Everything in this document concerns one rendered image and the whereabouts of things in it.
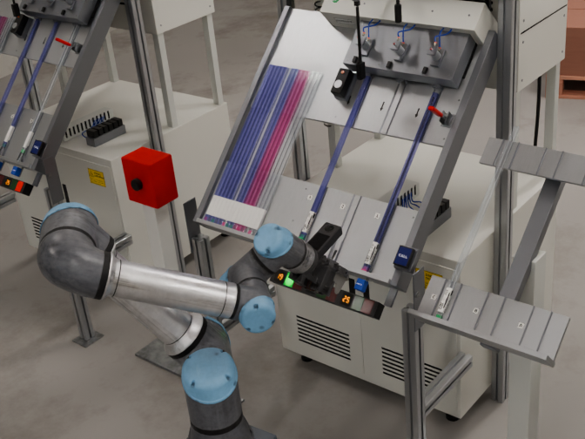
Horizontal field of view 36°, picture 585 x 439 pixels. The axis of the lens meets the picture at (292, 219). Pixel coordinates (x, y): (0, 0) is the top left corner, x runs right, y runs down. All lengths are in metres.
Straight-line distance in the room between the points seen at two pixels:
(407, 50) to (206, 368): 1.02
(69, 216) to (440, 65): 1.04
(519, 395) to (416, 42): 0.95
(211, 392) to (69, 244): 0.43
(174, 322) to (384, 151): 1.42
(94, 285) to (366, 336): 1.30
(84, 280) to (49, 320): 1.93
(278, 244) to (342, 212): 0.51
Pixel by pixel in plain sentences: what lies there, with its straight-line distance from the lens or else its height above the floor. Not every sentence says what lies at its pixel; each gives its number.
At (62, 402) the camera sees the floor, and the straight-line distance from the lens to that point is 3.25.
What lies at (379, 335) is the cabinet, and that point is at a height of 0.27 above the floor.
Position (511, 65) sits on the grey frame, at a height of 1.13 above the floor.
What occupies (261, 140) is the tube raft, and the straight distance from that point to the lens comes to 2.61.
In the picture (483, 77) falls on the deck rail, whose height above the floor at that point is 1.11.
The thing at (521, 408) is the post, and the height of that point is 0.37.
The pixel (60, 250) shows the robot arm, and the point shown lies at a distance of 1.79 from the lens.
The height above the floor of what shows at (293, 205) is 0.80.
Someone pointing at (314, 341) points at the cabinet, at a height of 0.14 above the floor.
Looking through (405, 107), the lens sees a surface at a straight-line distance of 2.44.
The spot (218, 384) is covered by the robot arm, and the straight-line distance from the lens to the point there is 1.92.
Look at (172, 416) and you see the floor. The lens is 3.07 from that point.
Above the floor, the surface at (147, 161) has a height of 0.78.
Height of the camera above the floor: 1.94
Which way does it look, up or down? 28 degrees down
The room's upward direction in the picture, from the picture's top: 6 degrees counter-clockwise
